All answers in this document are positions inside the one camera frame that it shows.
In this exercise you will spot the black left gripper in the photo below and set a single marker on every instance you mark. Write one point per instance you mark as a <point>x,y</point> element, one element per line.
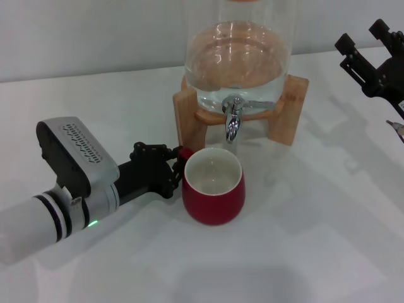
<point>142,176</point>

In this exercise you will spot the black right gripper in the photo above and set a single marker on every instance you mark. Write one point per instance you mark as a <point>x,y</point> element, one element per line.
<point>394,82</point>

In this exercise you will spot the red ceramic cup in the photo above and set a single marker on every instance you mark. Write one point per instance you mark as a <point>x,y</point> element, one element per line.
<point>211,205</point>

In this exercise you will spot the chrome faucet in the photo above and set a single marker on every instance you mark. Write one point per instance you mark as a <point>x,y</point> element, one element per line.
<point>233,124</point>

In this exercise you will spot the wooden dispenser stand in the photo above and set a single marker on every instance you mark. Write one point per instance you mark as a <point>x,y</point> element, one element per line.
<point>186,126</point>

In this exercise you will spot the glass water dispenser jar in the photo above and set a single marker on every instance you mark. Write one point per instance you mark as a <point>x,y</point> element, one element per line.
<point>236,53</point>

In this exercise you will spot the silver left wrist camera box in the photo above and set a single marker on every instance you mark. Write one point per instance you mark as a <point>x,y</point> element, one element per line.
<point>75,148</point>

